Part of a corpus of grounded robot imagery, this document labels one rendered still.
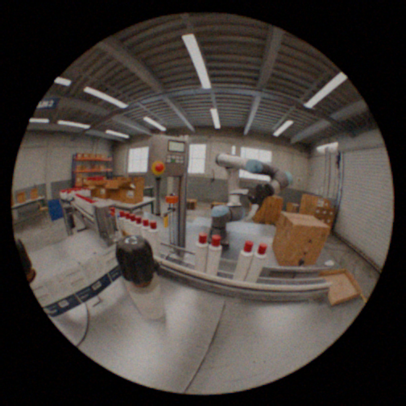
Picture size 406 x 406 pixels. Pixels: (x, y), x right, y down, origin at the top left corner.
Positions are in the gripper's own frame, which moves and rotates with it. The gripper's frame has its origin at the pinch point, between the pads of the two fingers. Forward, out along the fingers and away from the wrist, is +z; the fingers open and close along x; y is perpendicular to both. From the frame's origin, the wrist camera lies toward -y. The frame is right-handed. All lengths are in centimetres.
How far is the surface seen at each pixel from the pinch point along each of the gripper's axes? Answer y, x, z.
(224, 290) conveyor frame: -1.9, -31.1, 21.2
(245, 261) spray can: -7.6, -22.0, 8.2
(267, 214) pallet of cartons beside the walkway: 317, 11, -126
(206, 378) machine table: -34, -50, 31
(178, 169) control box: -11.6, 25.1, 15.5
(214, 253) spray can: -8.1, -14.0, 16.9
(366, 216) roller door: 150, -183, -355
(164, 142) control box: -22.9, 33.8, 14.7
